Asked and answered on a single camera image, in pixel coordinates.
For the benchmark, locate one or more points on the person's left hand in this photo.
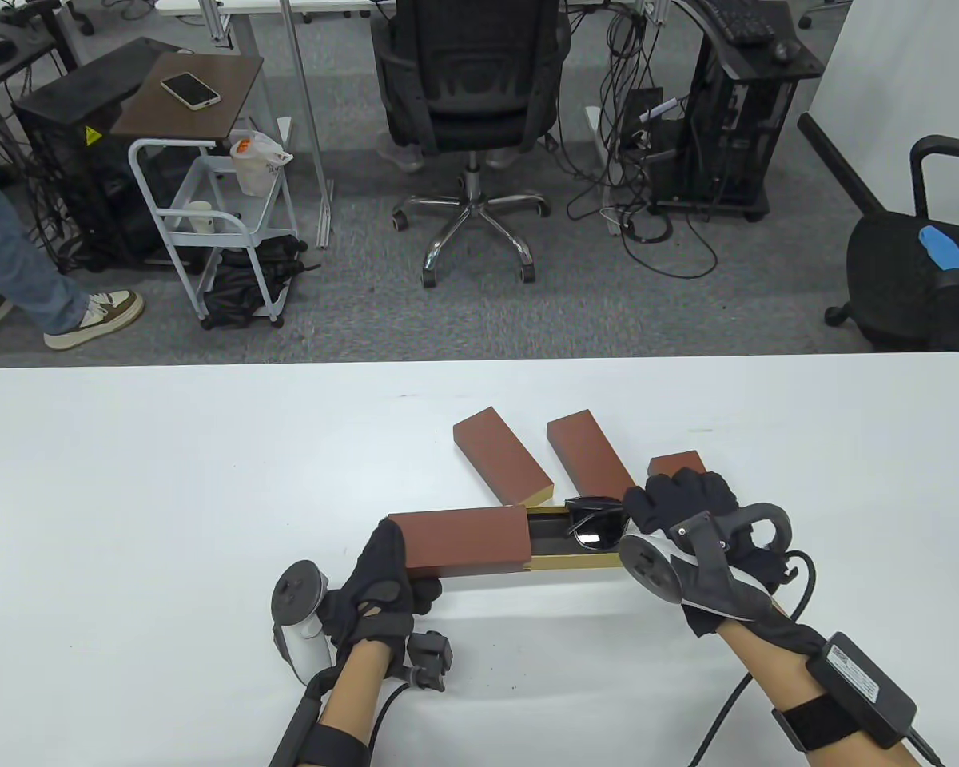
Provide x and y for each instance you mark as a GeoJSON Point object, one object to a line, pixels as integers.
{"type": "Point", "coordinates": [376, 591]}

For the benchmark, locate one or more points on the person's right hand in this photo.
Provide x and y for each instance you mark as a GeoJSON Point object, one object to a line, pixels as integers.
{"type": "Point", "coordinates": [687, 499]}

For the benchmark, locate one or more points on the brown sliding storage box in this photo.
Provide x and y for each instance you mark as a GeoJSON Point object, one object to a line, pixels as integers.
{"type": "Point", "coordinates": [675, 463]}
{"type": "Point", "coordinates": [587, 455]}
{"type": "Point", "coordinates": [463, 543]}
{"type": "Point", "coordinates": [495, 451]}

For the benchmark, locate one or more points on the black sunglasses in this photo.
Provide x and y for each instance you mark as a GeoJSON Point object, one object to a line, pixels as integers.
{"type": "Point", "coordinates": [599, 523]}

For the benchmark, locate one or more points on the black forearm sensor pack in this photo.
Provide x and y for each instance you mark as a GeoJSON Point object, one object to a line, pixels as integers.
{"type": "Point", "coordinates": [863, 679]}
{"type": "Point", "coordinates": [320, 743]}

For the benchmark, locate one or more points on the person's right forearm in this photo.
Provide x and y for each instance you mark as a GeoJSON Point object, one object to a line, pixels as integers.
{"type": "Point", "coordinates": [767, 679]}

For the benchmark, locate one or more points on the person's left forearm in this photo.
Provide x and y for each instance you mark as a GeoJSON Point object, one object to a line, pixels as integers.
{"type": "Point", "coordinates": [356, 691]}

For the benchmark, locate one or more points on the white grey hand controller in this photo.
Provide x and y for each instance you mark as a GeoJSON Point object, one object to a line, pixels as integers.
{"type": "Point", "coordinates": [296, 591]}
{"type": "Point", "coordinates": [719, 575]}

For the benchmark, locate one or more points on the black office chair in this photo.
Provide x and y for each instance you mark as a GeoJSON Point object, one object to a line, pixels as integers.
{"type": "Point", "coordinates": [471, 88]}
{"type": "Point", "coordinates": [895, 272]}

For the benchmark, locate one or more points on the black bag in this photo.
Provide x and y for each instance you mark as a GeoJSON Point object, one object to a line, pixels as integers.
{"type": "Point", "coordinates": [240, 288]}

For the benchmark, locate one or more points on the blue cloth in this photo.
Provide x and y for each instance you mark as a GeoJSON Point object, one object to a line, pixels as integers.
{"type": "Point", "coordinates": [955, 252]}

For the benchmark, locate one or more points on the white paper cup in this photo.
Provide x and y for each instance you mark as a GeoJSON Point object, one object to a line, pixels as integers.
{"type": "Point", "coordinates": [200, 217]}

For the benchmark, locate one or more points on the white utility cart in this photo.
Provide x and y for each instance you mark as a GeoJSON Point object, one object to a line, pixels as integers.
{"type": "Point", "coordinates": [224, 188]}

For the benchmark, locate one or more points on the white plastic bag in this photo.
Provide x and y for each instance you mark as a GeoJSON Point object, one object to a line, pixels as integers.
{"type": "Point", "coordinates": [256, 168]}

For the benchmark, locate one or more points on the black computer desk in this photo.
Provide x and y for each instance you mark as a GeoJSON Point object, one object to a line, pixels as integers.
{"type": "Point", "coordinates": [799, 64]}

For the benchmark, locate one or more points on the white partition panel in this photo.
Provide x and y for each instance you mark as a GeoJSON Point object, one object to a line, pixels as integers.
{"type": "Point", "coordinates": [911, 80]}

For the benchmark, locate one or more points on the black keyboard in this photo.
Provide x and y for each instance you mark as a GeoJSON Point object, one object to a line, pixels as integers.
{"type": "Point", "coordinates": [739, 20]}

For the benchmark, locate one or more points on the black computer tower yellow sticker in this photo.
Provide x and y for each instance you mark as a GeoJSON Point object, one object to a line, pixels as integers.
{"type": "Point", "coordinates": [72, 184]}

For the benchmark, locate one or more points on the brown side table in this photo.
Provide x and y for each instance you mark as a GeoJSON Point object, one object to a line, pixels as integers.
{"type": "Point", "coordinates": [168, 120]}

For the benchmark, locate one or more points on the white smartphone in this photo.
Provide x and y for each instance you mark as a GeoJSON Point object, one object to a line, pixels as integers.
{"type": "Point", "coordinates": [190, 89]}

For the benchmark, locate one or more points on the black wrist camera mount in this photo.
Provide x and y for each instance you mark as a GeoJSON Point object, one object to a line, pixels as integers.
{"type": "Point", "coordinates": [430, 659]}

